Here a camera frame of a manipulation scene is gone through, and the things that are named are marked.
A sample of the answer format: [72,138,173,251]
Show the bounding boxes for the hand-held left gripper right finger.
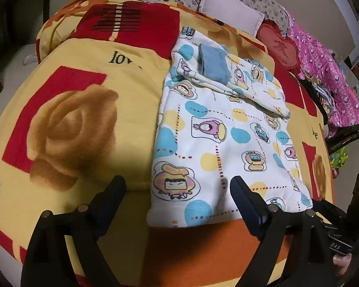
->
[230,176,337,287]

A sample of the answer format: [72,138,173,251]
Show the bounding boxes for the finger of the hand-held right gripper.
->
[312,199,349,225]

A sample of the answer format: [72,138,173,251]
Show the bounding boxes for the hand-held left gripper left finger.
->
[20,175,127,287]

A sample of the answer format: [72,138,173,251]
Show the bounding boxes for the white cartoon print child's shirt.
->
[146,25,314,228]

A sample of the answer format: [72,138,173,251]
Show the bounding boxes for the colourful printed clothes pile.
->
[311,78,340,117]

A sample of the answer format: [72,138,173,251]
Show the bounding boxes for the person's right hand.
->
[332,253,355,277]

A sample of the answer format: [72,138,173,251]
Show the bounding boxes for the green yellow bag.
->
[329,146,350,168]

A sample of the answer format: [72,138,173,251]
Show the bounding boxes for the black cloth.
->
[299,75,330,123]

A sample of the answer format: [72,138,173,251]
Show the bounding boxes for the yellow red rose blanket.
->
[0,0,337,287]

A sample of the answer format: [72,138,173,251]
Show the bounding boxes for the pink printed blanket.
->
[287,10,359,138]

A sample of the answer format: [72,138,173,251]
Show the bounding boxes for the pale lilac pillow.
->
[199,0,265,35]

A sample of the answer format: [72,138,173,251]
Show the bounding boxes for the dark wooden furniture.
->
[0,0,53,93]

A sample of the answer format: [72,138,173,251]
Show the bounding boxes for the chrome metal rail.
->
[344,36,359,75]

